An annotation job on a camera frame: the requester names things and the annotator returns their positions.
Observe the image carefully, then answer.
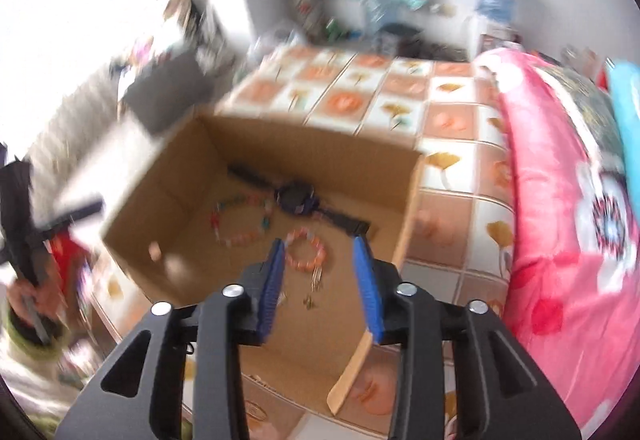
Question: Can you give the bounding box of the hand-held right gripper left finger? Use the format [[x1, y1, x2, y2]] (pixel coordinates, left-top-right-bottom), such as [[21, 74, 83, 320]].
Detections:
[[55, 237, 287, 440]]

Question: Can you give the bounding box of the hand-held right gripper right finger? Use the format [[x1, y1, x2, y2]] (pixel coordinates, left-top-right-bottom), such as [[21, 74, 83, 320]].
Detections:
[[352, 235, 583, 440]]

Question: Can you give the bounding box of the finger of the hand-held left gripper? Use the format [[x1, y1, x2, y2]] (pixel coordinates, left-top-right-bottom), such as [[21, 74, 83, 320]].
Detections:
[[35, 201, 105, 241]]

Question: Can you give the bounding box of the pink bead bracelet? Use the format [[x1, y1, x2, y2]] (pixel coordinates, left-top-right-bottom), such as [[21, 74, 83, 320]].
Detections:
[[285, 227, 329, 272]]

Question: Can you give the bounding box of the colourful bead necklace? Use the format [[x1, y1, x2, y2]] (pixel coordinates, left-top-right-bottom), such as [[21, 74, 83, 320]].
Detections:
[[210, 197, 274, 247]]

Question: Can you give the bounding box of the purple watch with pink strap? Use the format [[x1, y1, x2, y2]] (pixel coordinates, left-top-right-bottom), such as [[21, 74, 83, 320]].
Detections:
[[227, 163, 368, 233]]

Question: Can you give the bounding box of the brown cardboard box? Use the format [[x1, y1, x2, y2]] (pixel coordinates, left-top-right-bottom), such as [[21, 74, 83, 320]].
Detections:
[[100, 113, 426, 418]]

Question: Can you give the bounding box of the person's left hand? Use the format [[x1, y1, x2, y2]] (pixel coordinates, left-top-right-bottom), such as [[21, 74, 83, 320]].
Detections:
[[7, 269, 69, 320]]

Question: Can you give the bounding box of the red cloth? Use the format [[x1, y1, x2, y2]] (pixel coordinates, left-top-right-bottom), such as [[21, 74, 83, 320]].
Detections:
[[50, 234, 92, 282]]

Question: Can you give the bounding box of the black flat board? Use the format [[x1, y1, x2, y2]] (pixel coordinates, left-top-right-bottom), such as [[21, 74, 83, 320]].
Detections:
[[122, 45, 202, 132]]

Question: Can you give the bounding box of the ginkgo patterned tablecloth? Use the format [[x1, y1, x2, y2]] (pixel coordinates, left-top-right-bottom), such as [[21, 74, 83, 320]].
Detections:
[[80, 45, 516, 440]]

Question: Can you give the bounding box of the pink floral blanket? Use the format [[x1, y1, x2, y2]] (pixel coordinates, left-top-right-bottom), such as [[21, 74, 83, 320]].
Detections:
[[472, 48, 640, 426]]

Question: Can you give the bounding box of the white water dispenser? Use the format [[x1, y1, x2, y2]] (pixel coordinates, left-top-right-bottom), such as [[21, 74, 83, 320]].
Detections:
[[467, 15, 516, 57]]

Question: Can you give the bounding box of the grey patterned blanket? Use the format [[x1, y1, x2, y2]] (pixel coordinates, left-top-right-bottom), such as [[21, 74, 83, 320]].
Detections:
[[545, 65, 626, 181]]

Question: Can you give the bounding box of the blue printed pillow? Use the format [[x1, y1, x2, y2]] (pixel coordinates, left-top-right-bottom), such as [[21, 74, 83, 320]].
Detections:
[[605, 60, 640, 171]]

